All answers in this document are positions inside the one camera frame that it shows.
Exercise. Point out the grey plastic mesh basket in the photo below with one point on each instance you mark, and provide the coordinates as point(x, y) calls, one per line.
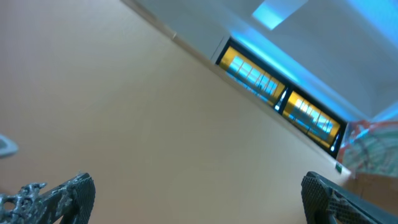
point(8, 147)

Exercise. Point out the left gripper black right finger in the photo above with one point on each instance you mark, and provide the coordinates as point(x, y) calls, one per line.
point(326, 202)

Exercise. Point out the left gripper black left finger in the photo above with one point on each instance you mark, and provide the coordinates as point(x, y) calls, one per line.
point(69, 203)

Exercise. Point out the black framed window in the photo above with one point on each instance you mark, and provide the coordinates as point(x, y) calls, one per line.
point(314, 119)

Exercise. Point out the colourful wall poster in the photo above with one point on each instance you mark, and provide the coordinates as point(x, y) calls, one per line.
point(370, 148)

